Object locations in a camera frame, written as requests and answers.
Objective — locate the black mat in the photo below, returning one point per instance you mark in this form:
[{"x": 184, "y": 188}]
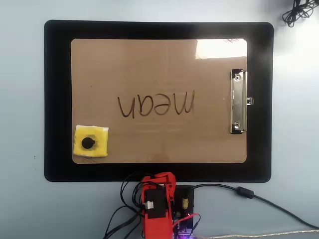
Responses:
[{"x": 57, "y": 99}]

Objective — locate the controller board with purple LED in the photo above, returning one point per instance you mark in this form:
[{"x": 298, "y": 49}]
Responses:
[{"x": 184, "y": 229}]

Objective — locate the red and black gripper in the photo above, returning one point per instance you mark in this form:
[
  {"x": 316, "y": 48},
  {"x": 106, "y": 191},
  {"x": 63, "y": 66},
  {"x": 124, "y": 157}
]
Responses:
[{"x": 160, "y": 180}]

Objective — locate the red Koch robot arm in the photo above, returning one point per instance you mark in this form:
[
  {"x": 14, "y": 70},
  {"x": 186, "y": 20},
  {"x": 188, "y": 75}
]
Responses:
[{"x": 157, "y": 226}]

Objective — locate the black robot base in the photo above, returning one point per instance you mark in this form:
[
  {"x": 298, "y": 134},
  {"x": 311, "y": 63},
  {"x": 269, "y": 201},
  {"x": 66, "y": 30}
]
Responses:
[{"x": 184, "y": 194}]

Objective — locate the brown clipboard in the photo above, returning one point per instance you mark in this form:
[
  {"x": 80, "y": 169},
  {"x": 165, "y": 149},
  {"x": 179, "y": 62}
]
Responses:
[{"x": 149, "y": 62}]

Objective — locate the yellow sponge with black knob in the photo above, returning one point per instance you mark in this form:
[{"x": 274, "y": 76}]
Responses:
[{"x": 99, "y": 147}]

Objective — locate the silver metal clipboard clip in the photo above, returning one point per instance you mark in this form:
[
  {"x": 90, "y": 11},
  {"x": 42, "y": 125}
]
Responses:
[{"x": 238, "y": 99}]

